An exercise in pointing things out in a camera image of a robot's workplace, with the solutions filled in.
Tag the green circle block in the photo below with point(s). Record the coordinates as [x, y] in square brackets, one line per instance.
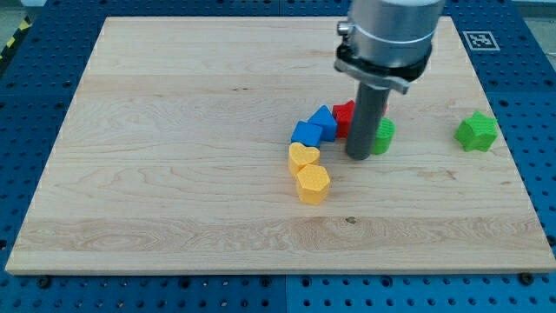
[384, 136]

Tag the white fiducial marker tag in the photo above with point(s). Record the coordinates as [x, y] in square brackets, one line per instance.
[481, 40]

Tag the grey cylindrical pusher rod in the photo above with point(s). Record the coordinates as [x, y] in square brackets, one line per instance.
[369, 107]

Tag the red star block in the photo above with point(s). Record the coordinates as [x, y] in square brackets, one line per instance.
[343, 114]

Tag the green star block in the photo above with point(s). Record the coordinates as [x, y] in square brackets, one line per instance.
[477, 132]

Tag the wooden board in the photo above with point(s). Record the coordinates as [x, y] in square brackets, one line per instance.
[172, 159]

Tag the black screw right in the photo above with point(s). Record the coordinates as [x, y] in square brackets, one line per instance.
[526, 278]

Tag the yellow heart block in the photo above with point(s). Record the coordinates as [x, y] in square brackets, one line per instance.
[300, 155]

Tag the blue pentagon block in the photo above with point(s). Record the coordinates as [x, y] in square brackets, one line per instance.
[324, 118]

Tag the black screw left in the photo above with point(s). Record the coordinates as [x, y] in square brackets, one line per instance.
[43, 282]

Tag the black screw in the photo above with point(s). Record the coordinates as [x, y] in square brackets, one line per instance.
[526, 278]
[43, 282]

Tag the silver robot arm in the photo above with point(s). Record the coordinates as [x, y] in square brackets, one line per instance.
[385, 45]

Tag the blue cube block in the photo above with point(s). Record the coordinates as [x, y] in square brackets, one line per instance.
[307, 133]

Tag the yellow hexagon block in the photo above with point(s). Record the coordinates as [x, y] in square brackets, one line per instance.
[312, 184]

